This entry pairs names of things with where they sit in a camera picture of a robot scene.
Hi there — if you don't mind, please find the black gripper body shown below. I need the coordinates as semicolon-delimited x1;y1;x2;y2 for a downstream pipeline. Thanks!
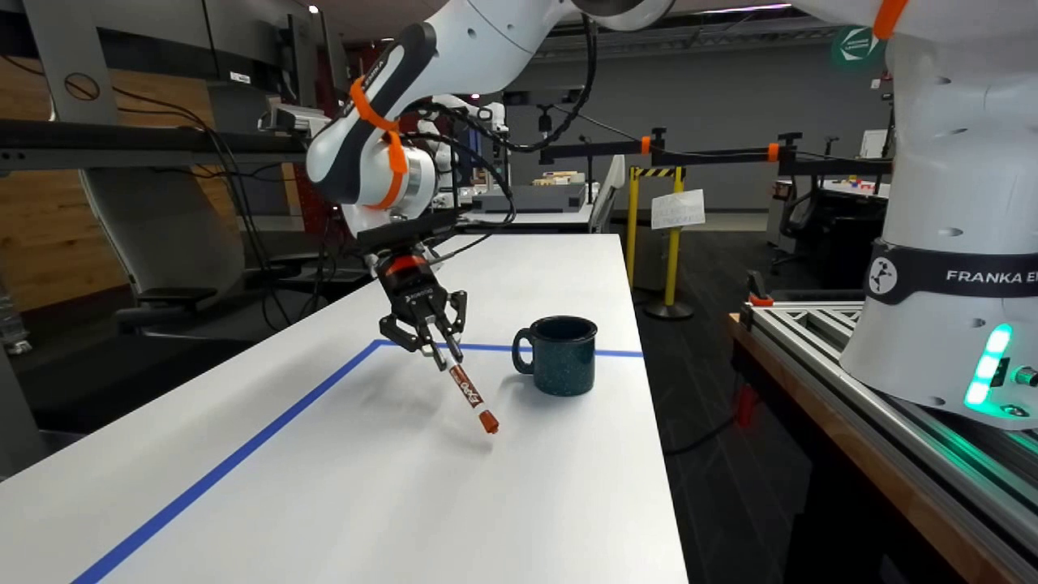
375;249;450;326

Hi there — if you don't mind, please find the white marker with orange cap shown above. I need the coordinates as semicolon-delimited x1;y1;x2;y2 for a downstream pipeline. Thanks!
434;345;504;437

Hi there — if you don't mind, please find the dark green mug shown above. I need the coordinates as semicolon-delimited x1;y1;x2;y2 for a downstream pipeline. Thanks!
510;316;601;398

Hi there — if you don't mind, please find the white power box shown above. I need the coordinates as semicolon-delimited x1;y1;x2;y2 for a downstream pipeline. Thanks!
270;99;324;144

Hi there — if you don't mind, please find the white paper sign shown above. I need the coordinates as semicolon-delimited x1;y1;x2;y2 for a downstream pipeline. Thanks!
650;188;711;234

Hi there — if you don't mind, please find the black bar with orange clamps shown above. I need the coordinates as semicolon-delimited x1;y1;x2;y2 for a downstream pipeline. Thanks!
535;126;895;181

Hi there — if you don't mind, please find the red object on floor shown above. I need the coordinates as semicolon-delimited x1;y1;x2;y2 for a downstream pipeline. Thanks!
734;382;765;435

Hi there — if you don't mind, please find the wooden bench top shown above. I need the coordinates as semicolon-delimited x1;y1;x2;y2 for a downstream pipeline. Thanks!
726;310;1038;584

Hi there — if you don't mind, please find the round green sign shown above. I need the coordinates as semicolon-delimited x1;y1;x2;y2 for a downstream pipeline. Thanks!
830;22;884;73

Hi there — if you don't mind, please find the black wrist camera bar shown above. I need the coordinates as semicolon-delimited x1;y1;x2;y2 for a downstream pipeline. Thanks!
353;207;464;260

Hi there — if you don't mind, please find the yellow stanchion post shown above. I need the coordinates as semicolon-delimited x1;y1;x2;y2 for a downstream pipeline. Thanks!
645;161;696;326
624;166;645;290

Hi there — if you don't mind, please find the black floor cable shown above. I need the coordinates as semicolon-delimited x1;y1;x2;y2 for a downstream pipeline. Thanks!
660;415;744;458

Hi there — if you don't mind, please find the aluminium rail frame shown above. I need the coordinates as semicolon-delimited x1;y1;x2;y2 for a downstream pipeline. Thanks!
739;299;1038;565

